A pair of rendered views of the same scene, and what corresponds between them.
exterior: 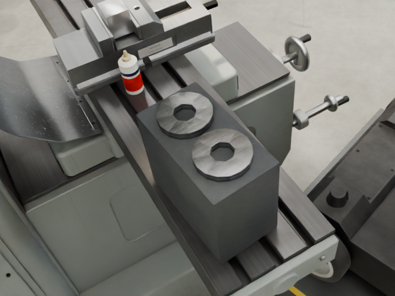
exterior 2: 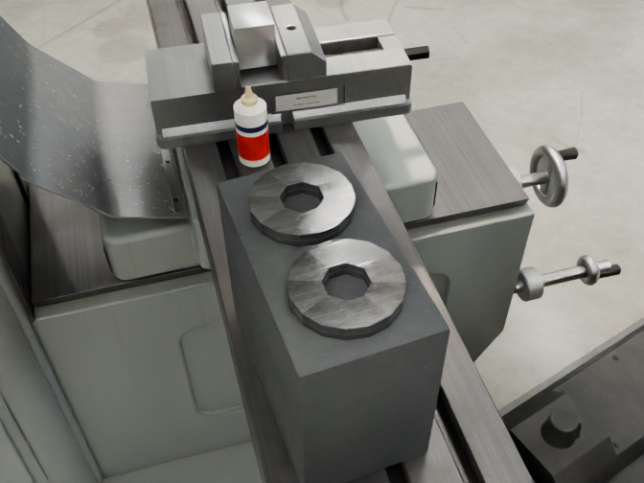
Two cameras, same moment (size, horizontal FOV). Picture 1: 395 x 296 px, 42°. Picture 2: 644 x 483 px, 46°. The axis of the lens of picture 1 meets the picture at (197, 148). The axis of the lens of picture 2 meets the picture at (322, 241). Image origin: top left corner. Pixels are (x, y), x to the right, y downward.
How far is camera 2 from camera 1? 0.19 m
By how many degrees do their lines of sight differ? 7
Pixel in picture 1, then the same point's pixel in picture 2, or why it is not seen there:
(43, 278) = (41, 436)
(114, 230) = (179, 389)
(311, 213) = (497, 444)
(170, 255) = not seen: hidden behind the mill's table
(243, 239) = (355, 459)
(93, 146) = (167, 239)
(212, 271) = not seen: outside the picture
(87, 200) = (142, 327)
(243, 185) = (366, 355)
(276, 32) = (528, 149)
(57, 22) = (169, 32)
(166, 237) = not seen: hidden behind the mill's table
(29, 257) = (22, 396)
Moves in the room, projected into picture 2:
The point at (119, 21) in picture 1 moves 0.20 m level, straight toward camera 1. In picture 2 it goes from (254, 40) to (246, 140)
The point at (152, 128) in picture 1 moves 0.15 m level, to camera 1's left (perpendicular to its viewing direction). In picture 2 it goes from (237, 213) to (65, 200)
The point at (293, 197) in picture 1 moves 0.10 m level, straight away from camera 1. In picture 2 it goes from (472, 405) to (500, 329)
